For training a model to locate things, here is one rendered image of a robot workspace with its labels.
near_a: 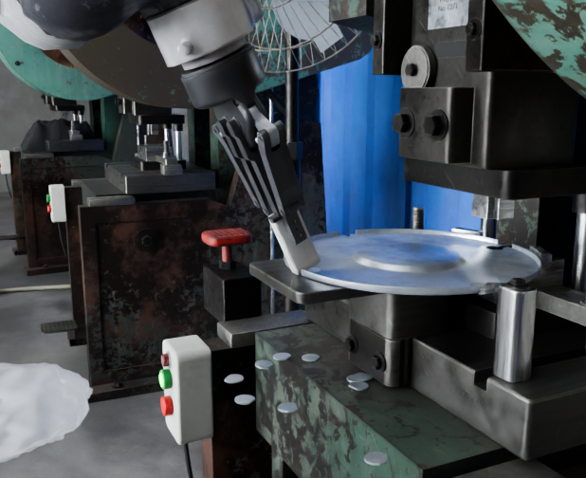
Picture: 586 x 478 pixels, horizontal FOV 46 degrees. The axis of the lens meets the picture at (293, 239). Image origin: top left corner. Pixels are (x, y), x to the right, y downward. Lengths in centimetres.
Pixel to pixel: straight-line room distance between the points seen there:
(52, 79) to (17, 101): 356
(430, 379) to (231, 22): 42
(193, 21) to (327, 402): 43
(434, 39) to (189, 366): 52
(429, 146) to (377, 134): 241
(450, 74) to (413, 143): 9
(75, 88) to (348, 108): 138
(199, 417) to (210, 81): 51
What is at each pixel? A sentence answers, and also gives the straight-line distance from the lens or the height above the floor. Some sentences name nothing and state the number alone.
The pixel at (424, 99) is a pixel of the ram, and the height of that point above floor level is 96.
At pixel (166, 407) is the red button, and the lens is 99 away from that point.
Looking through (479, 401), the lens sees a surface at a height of 68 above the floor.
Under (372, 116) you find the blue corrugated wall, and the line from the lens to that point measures 321.
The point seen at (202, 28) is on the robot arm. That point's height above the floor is 102.
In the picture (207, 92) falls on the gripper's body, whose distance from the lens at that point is 64.
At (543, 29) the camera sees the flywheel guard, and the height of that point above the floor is 101.
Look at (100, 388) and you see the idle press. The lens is 236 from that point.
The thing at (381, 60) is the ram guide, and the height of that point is 101.
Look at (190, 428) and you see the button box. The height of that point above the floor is 52.
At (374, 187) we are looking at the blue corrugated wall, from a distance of 323.
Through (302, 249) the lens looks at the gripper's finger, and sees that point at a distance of 72.
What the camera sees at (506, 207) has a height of 84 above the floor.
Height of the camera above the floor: 97
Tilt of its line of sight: 12 degrees down
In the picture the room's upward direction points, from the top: straight up
